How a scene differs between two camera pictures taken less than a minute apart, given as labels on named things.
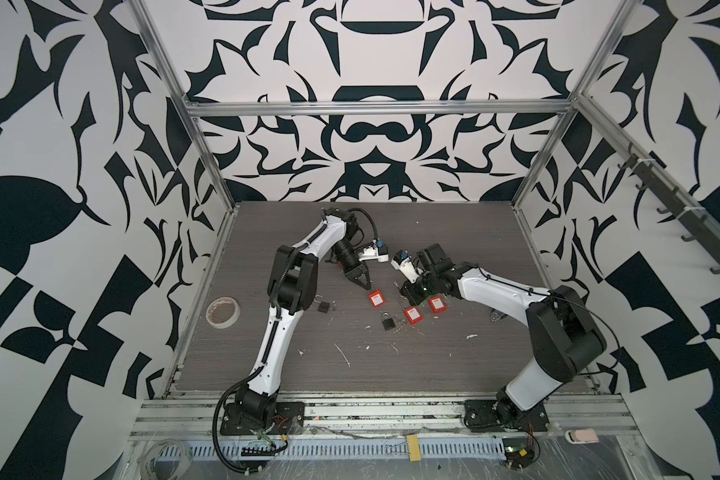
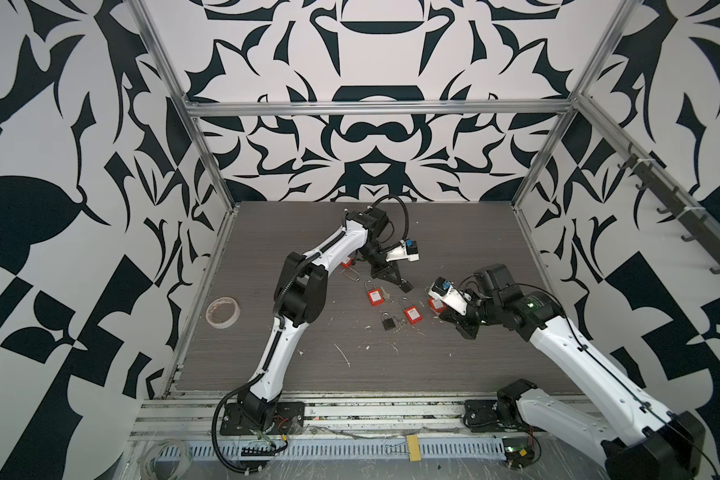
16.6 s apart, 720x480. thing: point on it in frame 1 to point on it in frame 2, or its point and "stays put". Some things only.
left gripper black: (354, 277) to (389, 274)
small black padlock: (387, 321) stays put
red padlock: (413, 315) stays put
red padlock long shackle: (437, 304) stays put
